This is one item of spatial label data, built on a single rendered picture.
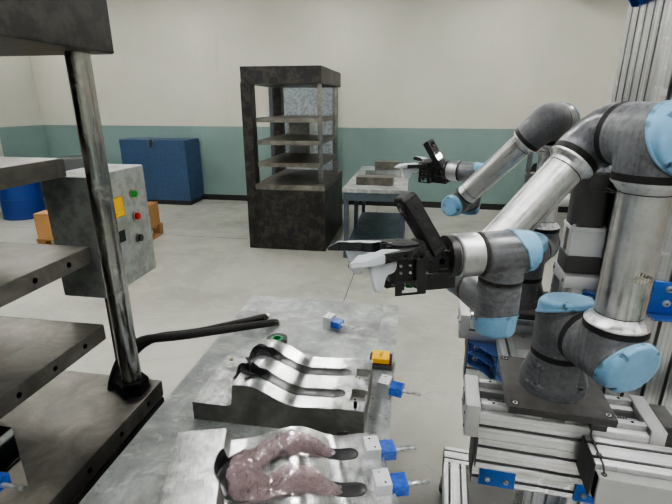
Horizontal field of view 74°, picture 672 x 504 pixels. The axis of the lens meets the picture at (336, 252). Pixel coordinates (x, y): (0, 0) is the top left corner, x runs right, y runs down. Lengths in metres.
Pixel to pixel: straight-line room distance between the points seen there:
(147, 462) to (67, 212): 0.79
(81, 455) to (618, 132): 1.45
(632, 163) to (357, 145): 6.93
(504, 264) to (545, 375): 0.43
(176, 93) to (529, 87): 5.78
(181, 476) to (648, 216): 1.05
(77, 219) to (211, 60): 6.93
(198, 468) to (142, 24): 8.29
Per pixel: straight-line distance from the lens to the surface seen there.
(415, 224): 0.73
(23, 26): 1.21
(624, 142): 0.93
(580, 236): 1.32
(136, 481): 1.33
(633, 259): 0.96
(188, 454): 1.19
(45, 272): 1.35
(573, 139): 1.00
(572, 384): 1.17
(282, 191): 5.28
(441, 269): 0.76
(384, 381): 1.47
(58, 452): 1.52
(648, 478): 1.22
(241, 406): 1.37
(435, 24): 7.71
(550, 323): 1.10
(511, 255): 0.79
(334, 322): 1.83
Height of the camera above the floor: 1.68
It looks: 18 degrees down
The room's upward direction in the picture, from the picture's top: straight up
